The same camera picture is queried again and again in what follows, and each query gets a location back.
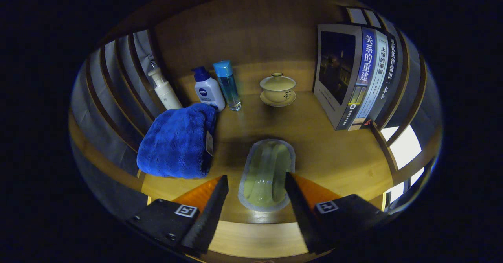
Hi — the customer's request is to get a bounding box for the wooden cabinet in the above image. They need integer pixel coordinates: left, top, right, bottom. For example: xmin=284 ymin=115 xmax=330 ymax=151
xmin=69 ymin=0 xmax=442 ymax=263

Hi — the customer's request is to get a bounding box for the white spine book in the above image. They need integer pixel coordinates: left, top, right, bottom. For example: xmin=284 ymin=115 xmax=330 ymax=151
xmin=348 ymin=29 xmax=389 ymax=132

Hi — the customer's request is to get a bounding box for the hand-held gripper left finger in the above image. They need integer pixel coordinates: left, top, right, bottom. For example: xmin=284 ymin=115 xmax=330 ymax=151
xmin=126 ymin=175 xmax=229 ymax=256

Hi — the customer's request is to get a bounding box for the beige lidded tea cup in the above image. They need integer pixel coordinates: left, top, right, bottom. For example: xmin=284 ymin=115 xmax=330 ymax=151
xmin=259 ymin=72 xmax=297 ymax=107

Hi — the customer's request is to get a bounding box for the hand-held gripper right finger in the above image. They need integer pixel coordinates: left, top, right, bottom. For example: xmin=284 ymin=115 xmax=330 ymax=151
xmin=285 ymin=173 xmax=389 ymax=254

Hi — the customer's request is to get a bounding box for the blue spine book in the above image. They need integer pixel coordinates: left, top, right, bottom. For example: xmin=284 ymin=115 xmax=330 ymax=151
xmin=313 ymin=23 xmax=376 ymax=131

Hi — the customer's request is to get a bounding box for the black backdrop cloth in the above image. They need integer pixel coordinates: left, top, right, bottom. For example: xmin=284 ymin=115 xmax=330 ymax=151
xmin=70 ymin=29 xmax=165 ymax=220

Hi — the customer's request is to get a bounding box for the black spine book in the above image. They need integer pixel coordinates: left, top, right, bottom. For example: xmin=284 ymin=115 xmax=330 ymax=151
xmin=363 ymin=33 xmax=399 ymax=127

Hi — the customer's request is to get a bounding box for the wooden countertop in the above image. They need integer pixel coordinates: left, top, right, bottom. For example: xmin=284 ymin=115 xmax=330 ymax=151
xmin=140 ymin=61 xmax=393 ymax=224

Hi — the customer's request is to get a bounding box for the clear blue bottle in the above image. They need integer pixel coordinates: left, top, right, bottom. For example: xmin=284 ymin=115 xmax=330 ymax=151
xmin=213 ymin=60 xmax=242 ymax=111

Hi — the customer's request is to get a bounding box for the blue towel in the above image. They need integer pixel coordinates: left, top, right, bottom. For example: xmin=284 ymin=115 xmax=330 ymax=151
xmin=136 ymin=103 xmax=218 ymax=179

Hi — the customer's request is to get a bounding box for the white pump bottle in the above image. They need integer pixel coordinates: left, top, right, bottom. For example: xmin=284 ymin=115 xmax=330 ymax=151
xmin=147 ymin=66 xmax=183 ymax=111

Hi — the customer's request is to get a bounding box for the white bottle blue cap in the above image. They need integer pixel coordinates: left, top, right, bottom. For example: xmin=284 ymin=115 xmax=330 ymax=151
xmin=191 ymin=66 xmax=226 ymax=112

